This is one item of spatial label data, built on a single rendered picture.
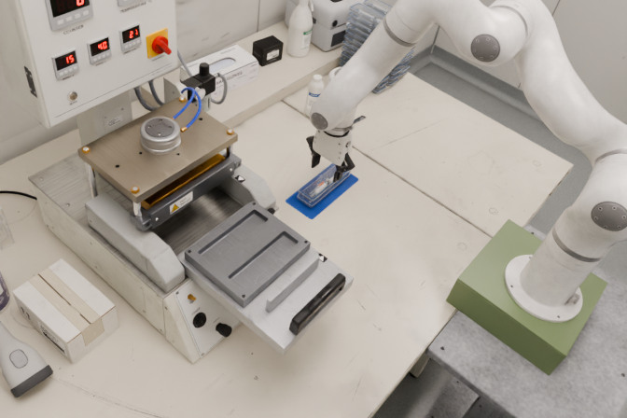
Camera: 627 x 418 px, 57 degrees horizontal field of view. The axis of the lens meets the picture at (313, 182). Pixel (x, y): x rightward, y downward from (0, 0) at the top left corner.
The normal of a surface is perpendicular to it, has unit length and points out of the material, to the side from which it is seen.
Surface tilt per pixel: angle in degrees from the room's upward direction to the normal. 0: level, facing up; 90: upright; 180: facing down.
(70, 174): 0
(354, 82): 49
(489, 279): 2
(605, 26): 90
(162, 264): 41
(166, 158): 0
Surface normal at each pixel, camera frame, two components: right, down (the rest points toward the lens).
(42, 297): 0.16, -0.70
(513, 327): -0.65, 0.47
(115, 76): 0.77, 0.52
